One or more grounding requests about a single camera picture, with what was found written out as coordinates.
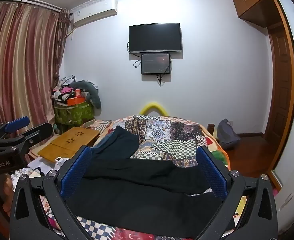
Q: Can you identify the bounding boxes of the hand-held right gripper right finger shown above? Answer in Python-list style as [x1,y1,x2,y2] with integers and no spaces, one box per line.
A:
[196,145,279,240]

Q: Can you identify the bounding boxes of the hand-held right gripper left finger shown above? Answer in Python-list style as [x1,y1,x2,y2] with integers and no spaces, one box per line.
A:
[9,145,92,240]

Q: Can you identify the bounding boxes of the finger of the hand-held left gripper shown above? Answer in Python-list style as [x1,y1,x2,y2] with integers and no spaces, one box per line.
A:
[22,122,54,150]
[3,116,30,134]

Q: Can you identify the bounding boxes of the black pants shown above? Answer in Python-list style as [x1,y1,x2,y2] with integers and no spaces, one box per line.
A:
[65,159,227,239]

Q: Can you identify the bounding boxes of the dark teal pants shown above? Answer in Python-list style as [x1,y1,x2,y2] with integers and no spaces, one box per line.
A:
[93,126,140,160]

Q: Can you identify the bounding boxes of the colourful plush blanket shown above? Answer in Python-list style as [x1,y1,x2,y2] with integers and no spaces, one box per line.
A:
[201,127,230,169]

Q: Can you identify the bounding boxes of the wooden lap desk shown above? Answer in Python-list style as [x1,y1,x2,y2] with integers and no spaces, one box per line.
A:
[37,127,101,163]

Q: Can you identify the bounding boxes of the blue jeans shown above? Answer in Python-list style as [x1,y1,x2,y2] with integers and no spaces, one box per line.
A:
[91,132,112,153]

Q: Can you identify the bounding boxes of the green storage box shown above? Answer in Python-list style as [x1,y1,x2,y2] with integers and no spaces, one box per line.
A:
[53,101,95,132]

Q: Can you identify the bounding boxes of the grey backpack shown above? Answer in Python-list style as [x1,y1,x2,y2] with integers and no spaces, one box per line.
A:
[216,119,240,150]

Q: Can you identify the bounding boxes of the pile of clothes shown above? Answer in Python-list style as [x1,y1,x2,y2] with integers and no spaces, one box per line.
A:
[53,75,92,105]

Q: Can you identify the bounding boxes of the orange box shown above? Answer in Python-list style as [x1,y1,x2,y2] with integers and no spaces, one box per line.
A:
[67,97,86,106]

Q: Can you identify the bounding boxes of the orange patterned cloth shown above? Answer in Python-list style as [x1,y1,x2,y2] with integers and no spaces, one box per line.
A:
[86,119,113,133]

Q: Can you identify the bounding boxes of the striped pink curtain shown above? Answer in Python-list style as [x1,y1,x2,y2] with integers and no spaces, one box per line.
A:
[0,1,71,140]

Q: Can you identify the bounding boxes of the patchwork bed blanket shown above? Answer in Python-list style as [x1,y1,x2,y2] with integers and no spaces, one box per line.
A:
[92,114,230,170]

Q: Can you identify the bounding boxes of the grey long pillow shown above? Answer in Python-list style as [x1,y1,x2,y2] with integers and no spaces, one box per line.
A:
[70,81,102,109]

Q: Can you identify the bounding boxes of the yellow foam arch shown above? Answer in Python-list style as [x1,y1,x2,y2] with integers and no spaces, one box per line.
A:
[139,101,168,117]

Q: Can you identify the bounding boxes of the wooden door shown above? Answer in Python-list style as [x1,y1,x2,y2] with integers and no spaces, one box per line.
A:
[264,22,294,173]

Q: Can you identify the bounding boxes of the white air conditioner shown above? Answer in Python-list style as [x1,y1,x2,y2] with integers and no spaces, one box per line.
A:
[71,0,118,27]

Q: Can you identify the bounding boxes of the wooden overhead cabinet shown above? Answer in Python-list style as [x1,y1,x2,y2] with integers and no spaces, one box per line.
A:
[232,0,283,28]

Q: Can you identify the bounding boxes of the curtain rail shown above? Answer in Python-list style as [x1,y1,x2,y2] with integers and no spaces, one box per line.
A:
[0,0,63,12]

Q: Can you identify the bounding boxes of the small black wall monitor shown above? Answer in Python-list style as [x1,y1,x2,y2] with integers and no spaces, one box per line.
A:
[141,52,172,75]

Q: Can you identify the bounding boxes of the black wall television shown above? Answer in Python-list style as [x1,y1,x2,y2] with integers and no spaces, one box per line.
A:
[128,23,182,54]

